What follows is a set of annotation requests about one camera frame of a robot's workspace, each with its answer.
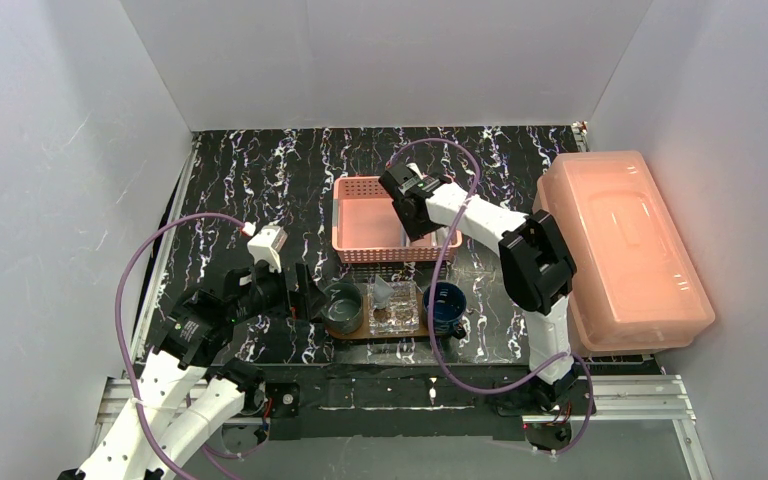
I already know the dark grey cup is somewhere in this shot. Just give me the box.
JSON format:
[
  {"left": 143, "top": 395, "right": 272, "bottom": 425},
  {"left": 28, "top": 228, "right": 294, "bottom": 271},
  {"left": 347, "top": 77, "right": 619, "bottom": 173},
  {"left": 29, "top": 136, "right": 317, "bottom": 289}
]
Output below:
[{"left": 322, "top": 282, "right": 363, "bottom": 335}]

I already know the oval wooden tray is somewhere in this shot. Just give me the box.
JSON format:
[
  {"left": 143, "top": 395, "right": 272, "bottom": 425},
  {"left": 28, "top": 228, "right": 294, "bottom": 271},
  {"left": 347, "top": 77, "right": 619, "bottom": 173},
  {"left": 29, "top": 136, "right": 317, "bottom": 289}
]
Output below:
[{"left": 324, "top": 320, "right": 430, "bottom": 342}]

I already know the white toothpaste tube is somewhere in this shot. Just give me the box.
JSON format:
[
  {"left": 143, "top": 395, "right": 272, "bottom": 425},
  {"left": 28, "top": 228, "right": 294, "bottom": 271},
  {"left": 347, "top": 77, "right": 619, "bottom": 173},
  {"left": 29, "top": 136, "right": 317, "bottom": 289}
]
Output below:
[{"left": 371, "top": 275, "right": 395, "bottom": 310}]

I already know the clear plastic dimpled tray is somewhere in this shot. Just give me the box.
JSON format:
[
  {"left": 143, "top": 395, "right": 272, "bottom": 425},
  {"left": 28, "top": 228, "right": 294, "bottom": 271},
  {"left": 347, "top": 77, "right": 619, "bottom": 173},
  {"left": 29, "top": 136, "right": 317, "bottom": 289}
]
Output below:
[{"left": 366, "top": 281, "right": 420, "bottom": 333}]

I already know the dark blue cup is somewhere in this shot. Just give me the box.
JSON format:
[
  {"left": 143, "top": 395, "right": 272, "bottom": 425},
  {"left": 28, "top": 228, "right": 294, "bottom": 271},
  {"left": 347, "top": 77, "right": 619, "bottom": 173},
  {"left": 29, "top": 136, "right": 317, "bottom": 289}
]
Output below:
[{"left": 432, "top": 282, "right": 467, "bottom": 340}]

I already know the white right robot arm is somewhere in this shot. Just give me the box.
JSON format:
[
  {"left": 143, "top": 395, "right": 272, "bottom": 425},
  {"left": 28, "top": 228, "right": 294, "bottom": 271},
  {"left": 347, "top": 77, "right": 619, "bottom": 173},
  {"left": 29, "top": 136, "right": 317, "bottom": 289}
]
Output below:
[{"left": 378, "top": 164, "right": 577, "bottom": 403}]

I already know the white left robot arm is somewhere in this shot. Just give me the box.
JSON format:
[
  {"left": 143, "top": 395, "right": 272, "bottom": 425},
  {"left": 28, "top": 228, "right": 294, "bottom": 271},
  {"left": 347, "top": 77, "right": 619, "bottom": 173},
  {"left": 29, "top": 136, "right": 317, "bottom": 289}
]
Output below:
[{"left": 59, "top": 261, "right": 325, "bottom": 479}]

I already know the pink perforated plastic basket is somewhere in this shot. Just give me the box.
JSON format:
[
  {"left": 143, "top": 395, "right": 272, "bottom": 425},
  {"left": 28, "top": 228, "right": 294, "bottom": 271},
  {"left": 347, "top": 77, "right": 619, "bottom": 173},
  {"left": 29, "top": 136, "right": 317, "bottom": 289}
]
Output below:
[{"left": 332, "top": 176, "right": 447, "bottom": 264}]

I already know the large pink storage box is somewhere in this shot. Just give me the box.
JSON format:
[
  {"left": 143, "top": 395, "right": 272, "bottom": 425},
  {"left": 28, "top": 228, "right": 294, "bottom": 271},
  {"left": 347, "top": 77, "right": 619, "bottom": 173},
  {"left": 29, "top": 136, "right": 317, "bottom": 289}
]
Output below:
[{"left": 533, "top": 151, "right": 715, "bottom": 356}]

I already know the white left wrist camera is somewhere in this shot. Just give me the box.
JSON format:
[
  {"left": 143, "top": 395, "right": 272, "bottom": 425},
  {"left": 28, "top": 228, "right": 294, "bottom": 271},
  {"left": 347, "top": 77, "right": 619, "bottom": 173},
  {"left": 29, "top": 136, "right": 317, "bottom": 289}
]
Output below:
[{"left": 247, "top": 225, "right": 288, "bottom": 273}]

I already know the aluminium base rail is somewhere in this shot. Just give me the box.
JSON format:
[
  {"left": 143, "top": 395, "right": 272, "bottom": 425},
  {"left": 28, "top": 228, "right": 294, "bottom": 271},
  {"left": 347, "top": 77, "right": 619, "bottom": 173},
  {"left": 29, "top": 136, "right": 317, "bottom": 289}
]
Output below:
[{"left": 521, "top": 374, "right": 713, "bottom": 479}]

